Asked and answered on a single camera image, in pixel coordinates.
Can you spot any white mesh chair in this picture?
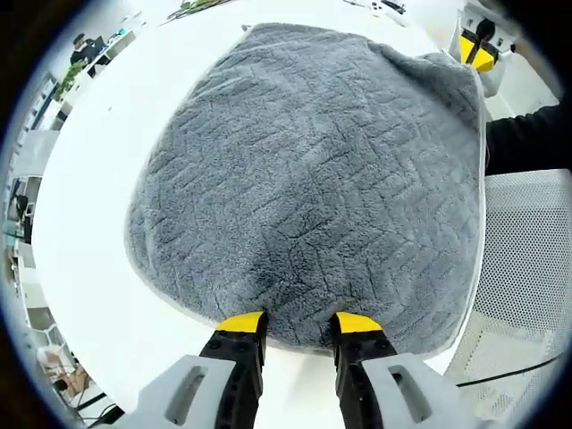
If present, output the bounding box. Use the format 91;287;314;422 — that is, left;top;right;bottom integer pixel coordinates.
444;168;572;429

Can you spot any small green plant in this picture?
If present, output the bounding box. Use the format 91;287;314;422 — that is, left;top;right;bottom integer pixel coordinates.
53;60;87;102

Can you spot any grey towel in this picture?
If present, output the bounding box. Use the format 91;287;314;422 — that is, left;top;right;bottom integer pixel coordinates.
123;21;489;358

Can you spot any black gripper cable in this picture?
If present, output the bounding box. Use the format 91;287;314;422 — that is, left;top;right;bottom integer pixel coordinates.
455;350;567;388

